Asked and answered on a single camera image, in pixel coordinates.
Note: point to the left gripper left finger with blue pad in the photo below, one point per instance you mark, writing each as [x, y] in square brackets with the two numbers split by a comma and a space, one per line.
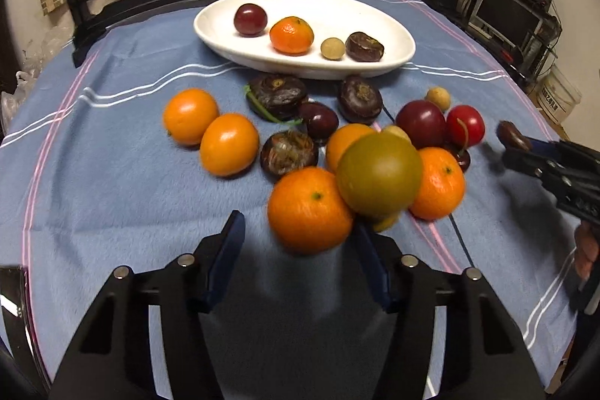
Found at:
[221, 252]

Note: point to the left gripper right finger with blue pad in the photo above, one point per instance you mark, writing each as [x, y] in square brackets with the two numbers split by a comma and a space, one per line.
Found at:
[376, 256]

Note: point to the dark brown water chestnut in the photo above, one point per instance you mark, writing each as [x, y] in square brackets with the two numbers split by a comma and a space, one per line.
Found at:
[511, 137]

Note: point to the orange mandarin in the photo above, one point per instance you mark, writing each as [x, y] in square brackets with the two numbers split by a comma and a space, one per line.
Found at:
[307, 214]

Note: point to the yellow-green round fruit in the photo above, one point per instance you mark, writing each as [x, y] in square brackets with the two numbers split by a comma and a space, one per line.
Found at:
[379, 175]

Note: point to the red cherry tomato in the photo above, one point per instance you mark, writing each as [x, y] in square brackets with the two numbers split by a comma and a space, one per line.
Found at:
[465, 126]

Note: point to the orange tangerine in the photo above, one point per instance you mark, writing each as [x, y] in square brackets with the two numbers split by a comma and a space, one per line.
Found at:
[292, 36]

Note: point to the small tan longan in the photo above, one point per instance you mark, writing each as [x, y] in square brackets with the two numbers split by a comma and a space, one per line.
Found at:
[332, 49]

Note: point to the dark red plum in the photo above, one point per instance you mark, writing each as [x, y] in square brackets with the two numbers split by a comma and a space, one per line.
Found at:
[250, 20]

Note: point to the right hand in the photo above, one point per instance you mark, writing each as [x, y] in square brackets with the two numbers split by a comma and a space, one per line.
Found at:
[587, 250]

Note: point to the white plastic bucket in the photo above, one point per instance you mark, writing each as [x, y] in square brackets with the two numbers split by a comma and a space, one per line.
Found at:
[557, 96]

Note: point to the orange round fruit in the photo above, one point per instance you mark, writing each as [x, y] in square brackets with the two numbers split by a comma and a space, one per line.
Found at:
[188, 114]
[229, 146]

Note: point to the computer monitor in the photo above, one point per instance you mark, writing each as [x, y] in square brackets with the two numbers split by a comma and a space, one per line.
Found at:
[509, 20]

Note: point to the white oval plate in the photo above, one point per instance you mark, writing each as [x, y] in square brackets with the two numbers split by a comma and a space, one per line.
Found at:
[375, 42]

